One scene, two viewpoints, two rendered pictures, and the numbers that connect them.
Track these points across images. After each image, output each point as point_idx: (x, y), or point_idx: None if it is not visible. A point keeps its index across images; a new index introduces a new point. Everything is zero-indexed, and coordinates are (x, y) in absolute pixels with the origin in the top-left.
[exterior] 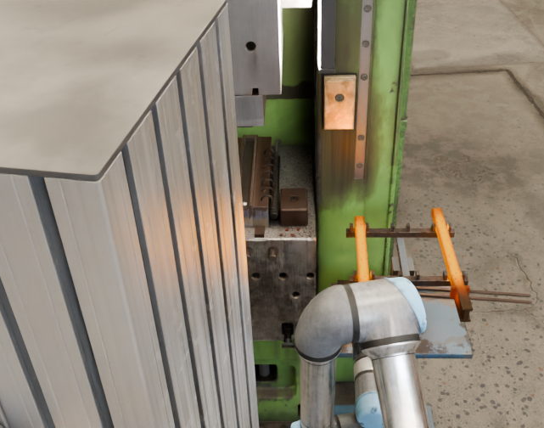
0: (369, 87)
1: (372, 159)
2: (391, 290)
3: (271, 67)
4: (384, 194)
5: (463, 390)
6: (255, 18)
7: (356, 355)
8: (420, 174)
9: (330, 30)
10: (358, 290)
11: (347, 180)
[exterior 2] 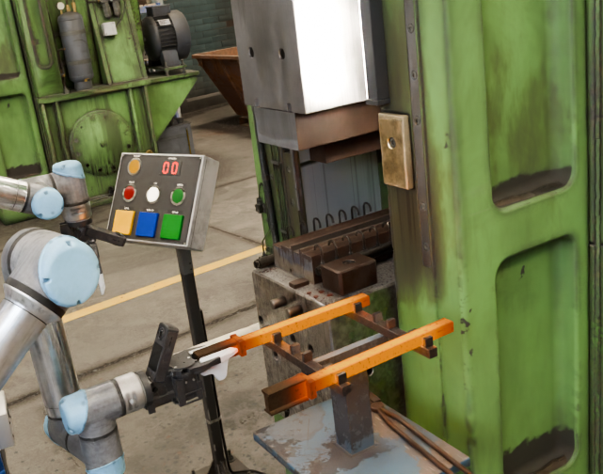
0: (422, 134)
1: (438, 243)
2: (46, 240)
3: (295, 80)
4: (456, 303)
5: None
6: (280, 22)
7: (266, 447)
8: None
9: (370, 51)
10: (38, 231)
11: (417, 265)
